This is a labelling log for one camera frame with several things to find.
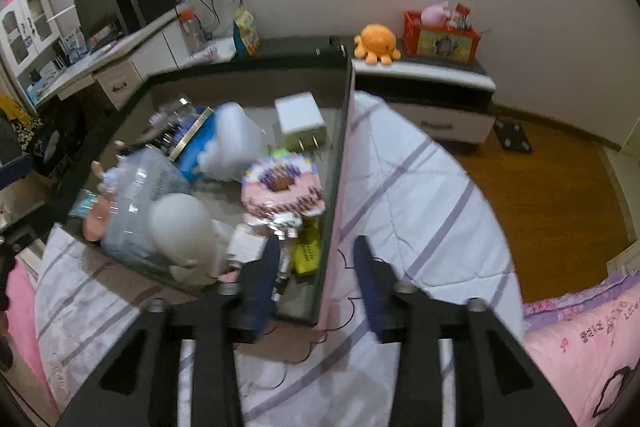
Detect yellow small packet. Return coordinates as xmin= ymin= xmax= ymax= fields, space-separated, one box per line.
xmin=291 ymin=219 xmax=321 ymax=278

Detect black floor plate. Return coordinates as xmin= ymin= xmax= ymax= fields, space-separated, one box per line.
xmin=495 ymin=117 xmax=533 ymax=152

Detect black computer monitor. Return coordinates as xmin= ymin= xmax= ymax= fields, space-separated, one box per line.
xmin=74 ymin=0 xmax=126 ymax=42

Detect striped white quilt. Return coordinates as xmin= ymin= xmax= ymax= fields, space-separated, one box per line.
xmin=35 ymin=92 xmax=523 ymax=427

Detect black power cables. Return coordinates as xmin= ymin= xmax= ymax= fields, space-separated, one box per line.
xmin=197 ymin=0 xmax=241 ymax=32

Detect red storage crate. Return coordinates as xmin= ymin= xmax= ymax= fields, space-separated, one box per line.
xmin=404 ymin=9 xmax=482 ymax=58

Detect black office chair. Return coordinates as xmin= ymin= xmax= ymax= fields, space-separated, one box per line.
xmin=0 ymin=94 xmax=106 ymax=188

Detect pink printed bedsheet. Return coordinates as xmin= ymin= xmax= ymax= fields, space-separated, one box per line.
xmin=522 ymin=269 xmax=640 ymax=427

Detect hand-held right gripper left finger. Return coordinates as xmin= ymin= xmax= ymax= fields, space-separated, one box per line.
xmin=55 ymin=237 xmax=283 ymax=427

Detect white desk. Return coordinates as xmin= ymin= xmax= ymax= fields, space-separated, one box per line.
xmin=27 ymin=4 xmax=191 ymax=110

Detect blue white box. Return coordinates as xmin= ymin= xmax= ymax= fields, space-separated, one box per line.
xmin=60 ymin=27 xmax=86 ymax=58

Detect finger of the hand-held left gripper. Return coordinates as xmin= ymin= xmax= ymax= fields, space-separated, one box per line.
xmin=0 ymin=154 xmax=33 ymax=188
xmin=0 ymin=227 xmax=20 ymax=313

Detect orange-capped water bottle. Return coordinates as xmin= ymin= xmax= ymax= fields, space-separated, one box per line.
xmin=180 ymin=9 xmax=206 ymax=55

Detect clothes on chair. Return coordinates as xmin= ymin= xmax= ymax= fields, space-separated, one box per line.
xmin=0 ymin=94 xmax=43 ymax=158

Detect clear plastic pouch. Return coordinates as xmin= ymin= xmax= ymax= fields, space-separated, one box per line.
xmin=97 ymin=147 xmax=193 ymax=258

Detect black white low bench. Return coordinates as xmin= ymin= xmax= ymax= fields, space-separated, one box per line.
xmin=250 ymin=36 xmax=496 ymax=155

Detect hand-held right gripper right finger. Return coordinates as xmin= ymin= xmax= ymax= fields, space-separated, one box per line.
xmin=352 ymin=234 xmax=578 ymax=427

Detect pink plush toy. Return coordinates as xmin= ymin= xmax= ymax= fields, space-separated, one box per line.
xmin=421 ymin=2 xmax=451 ymax=26

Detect white plug charger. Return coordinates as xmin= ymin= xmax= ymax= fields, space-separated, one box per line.
xmin=274 ymin=92 xmax=328 ymax=152

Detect shallow grey box tray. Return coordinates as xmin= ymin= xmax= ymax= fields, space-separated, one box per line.
xmin=52 ymin=37 xmax=356 ymax=328

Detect colourful snack bag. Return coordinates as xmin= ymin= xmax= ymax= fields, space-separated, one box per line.
xmin=232 ymin=7 xmax=261 ymax=55

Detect blue gold rectangular box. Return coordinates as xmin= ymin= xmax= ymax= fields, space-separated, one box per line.
xmin=165 ymin=106 xmax=215 ymax=162

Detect white plastic bottle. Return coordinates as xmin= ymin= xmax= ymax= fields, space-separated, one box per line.
xmin=197 ymin=102 xmax=268 ymax=182

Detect white glass-door cabinet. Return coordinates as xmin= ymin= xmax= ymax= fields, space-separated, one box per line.
xmin=0 ymin=0 xmax=56 ymax=78

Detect white round-headed figure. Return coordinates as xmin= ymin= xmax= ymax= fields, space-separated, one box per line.
xmin=150 ymin=193 xmax=236 ymax=285

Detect orange octopus plush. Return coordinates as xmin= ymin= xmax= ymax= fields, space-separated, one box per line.
xmin=354 ymin=24 xmax=402 ymax=65

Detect pink patterned pouch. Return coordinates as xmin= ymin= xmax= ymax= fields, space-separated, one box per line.
xmin=241 ymin=157 xmax=328 ymax=220

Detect pink blanket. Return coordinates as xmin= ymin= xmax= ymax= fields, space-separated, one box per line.
xmin=0 ymin=252 xmax=56 ymax=408

